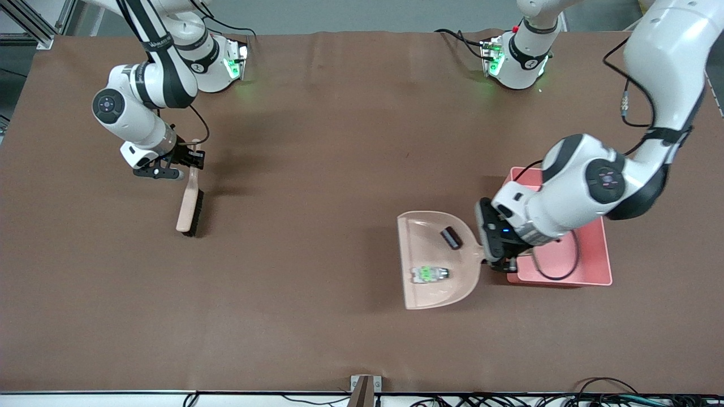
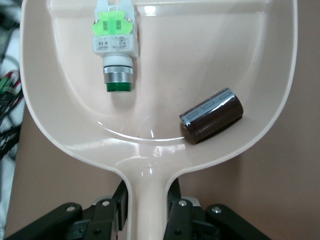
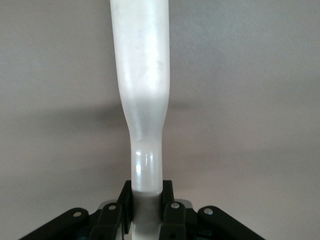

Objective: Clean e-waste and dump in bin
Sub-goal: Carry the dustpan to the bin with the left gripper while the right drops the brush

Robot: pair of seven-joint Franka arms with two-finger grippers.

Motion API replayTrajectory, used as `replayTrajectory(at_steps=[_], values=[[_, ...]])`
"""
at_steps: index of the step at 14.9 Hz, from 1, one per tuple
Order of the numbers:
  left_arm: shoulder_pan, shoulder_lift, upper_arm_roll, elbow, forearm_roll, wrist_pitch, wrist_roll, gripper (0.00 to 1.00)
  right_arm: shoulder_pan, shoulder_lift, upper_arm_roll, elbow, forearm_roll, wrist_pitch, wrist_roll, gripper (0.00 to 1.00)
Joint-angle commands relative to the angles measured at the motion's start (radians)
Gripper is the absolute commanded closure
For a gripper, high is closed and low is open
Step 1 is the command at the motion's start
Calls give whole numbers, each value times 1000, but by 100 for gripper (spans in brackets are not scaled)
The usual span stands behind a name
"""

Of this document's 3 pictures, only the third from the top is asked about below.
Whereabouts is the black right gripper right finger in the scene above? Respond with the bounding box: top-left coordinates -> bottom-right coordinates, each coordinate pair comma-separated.
159,179 -> 266,240

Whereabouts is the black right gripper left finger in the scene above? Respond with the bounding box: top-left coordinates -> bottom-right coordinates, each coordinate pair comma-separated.
18,179 -> 132,240

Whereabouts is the beige brush with black bristles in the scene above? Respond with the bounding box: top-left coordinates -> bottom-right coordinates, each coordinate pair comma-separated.
109,0 -> 172,240

